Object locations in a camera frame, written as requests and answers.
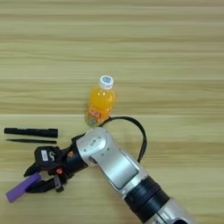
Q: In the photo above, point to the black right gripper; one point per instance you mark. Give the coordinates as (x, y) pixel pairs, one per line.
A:
(71, 160)

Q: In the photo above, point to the purple rectangular block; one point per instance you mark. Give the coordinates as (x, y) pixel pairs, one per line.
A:
(17, 191)

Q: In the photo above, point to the orange juice bottle white cap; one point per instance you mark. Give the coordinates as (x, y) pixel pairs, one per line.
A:
(100, 102)

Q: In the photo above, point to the small black box white label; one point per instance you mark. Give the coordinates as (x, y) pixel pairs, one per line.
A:
(43, 157)

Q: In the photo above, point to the thin black stick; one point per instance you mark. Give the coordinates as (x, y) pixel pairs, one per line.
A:
(32, 141)

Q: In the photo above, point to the black marker pen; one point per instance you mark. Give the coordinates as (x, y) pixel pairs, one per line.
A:
(32, 131)

